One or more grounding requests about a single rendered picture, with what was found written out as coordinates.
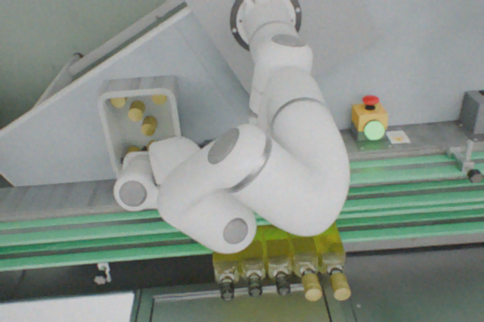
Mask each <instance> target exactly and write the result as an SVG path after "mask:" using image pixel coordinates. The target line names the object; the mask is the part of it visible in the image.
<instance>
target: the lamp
mask: <svg viewBox="0 0 484 322"><path fill-rule="evenodd" d="M363 131H364V133H365V134H366V135H367V136H368V137H369V138H370V139H373V140H374V139H379V138H381V137H382V136H383V133H384V127H383V124H382V123H381V121H379V120H375V119H372V120H370V121H368V122H367V123H366V124H365V125H364V128H363Z"/></svg>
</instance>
